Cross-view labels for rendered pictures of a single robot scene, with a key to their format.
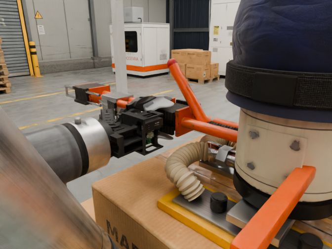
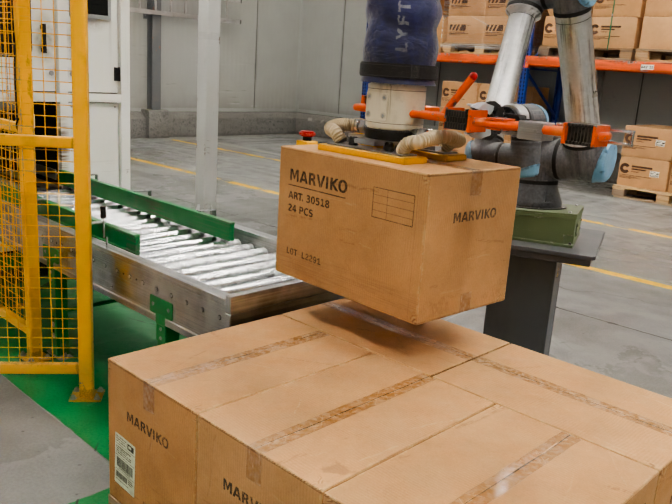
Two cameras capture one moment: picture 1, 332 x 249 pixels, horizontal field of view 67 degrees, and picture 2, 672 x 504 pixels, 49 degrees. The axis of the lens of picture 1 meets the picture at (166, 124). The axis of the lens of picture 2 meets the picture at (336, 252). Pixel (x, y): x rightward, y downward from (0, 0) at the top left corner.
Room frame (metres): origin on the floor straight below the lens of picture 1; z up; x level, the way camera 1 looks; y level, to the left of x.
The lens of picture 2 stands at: (2.56, -0.30, 1.31)
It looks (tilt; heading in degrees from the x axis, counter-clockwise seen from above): 14 degrees down; 181
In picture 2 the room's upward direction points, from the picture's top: 4 degrees clockwise
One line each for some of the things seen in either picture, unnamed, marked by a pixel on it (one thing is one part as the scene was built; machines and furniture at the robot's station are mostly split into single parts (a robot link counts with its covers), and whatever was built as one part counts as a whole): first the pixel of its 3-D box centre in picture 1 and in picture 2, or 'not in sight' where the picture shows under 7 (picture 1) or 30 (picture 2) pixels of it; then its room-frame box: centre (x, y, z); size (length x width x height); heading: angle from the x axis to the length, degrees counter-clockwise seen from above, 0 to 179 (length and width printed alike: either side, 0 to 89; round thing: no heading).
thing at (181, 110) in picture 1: (175, 115); (465, 119); (0.55, -0.02, 1.20); 0.10 x 0.08 x 0.06; 137
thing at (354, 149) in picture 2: not in sight; (370, 148); (0.45, -0.27, 1.09); 0.34 x 0.10 x 0.05; 47
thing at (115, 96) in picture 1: (117, 102); (535, 130); (0.69, 0.14, 1.19); 0.07 x 0.07 x 0.04; 47
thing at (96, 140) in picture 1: (86, 143); (511, 118); (0.39, 0.13, 1.20); 0.09 x 0.05 x 0.10; 48
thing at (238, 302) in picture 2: not in sight; (309, 286); (0.17, -0.44, 0.58); 0.70 x 0.03 x 0.06; 138
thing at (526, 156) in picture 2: not in sight; (521, 157); (0.32, 0.19, 1.08); 0.12 x 0.09 x 0.12; 53
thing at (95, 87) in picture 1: (93, 93); (585, 134); (0.79, 0.23, 1.20); 0.08 x 0.07 x 0.05; 47
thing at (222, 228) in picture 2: not in sight; (140, 199); (-1.05, -1.39, 0.60); 1.60 x 0.10 x 0.09; 48
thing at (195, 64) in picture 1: (195, 64); not in sight; (7.96, -0.91, 0.45); 1.21 x 1.03 x 0.91; 49
